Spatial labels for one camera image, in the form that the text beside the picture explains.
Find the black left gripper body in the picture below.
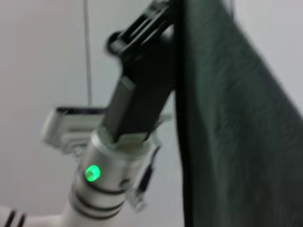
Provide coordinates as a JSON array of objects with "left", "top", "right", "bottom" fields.
[{"left": 104, "top": 35, "right": 176, "bottom": 143}]

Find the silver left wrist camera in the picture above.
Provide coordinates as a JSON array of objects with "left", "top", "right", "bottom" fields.
[{"left": 41, "top": 106, "right": 107, "bottom": 156}]

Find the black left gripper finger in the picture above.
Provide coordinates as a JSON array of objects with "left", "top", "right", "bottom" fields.
[
  {"left": 106, "top": 0, "right": 173, "bottom": 52},
  {"left": 123, "top": 7, "right": 177, "bottom": 56}
]

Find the green yellow black-edged towel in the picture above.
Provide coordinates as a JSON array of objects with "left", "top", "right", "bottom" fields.
[{"left": 174, "top": 0, "right": 303, "bottom": 227}]

